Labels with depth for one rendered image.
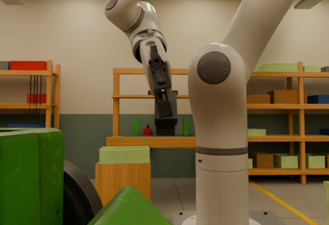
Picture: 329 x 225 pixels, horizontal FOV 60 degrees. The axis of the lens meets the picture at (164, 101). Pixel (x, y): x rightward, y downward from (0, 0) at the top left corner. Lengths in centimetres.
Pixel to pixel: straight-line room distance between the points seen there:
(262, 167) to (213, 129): 496
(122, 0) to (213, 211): 50
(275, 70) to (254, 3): 499
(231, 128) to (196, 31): 541
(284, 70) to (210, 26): 168
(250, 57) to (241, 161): 25
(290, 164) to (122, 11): 526
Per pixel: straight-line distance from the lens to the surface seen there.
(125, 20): 69
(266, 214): 87
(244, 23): 68
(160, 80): 54
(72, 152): 591
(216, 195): 65
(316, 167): 596
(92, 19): 612
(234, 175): 64
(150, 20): 71
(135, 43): 67
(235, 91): 58
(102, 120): 575
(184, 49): 586
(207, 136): 63
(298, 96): 577
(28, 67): 562
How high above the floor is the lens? 117
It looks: 3 degrees up
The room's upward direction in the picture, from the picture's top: straight up
